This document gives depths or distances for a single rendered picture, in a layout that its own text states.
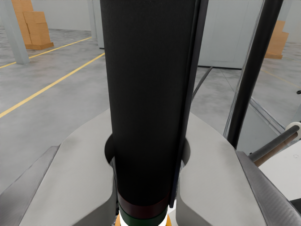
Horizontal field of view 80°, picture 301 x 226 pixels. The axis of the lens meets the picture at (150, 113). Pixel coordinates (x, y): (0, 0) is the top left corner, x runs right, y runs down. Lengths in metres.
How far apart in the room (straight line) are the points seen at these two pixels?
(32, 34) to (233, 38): 6.81
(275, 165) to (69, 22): 13.98
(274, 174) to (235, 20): 5.30
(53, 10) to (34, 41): 6.49
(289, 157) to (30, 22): 8.19
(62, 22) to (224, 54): 11.19
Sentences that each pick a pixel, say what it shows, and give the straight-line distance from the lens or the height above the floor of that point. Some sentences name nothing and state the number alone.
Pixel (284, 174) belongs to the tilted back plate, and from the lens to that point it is 0.53.
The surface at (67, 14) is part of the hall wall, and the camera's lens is 14.15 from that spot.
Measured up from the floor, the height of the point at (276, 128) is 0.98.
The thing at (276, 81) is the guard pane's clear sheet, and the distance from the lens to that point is 1.26.
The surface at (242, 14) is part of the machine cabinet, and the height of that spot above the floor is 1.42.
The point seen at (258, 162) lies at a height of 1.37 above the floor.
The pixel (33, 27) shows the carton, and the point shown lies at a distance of 8.30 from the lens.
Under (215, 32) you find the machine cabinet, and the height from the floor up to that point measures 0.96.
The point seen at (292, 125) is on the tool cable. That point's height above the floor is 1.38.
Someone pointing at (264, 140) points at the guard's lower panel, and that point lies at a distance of 1.31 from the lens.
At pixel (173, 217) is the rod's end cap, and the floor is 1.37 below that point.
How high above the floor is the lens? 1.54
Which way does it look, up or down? 31 degrees down
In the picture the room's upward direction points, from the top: 2 degrees clockwise
